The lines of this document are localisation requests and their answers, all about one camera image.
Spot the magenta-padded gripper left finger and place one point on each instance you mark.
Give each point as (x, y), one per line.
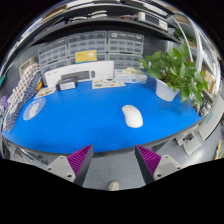
(58, 165)

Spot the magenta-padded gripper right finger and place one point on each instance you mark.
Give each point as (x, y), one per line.
(166, 165)

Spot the white computer mouse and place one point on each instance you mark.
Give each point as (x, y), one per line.
(132, 116)

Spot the navy polka dot cloth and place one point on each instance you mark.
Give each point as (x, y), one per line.
(16, 111)

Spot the yellow orange tool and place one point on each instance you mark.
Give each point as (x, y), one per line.
(39, 86)

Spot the small purple object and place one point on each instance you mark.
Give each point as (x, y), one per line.
(4, 102)

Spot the red blue checked cloth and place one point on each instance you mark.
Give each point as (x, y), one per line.
(25, 83)

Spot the white and blue glove box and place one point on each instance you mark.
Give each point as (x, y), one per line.
(130, 77)

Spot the green plant in white pot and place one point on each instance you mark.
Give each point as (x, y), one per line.
(173, 70)

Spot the beige woven basket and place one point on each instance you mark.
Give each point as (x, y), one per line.
(26, 66)

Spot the long white keyboard box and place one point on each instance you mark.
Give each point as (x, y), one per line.
(100, 68)

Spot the yellow box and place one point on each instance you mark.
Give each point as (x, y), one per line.
(85, 56)

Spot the grey small-drawer cabinet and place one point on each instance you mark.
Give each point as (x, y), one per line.
(53, 51)
(87, 40)
(125, 41)

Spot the dark overhead shelf unit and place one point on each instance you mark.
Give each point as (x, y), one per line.
(100, 23)

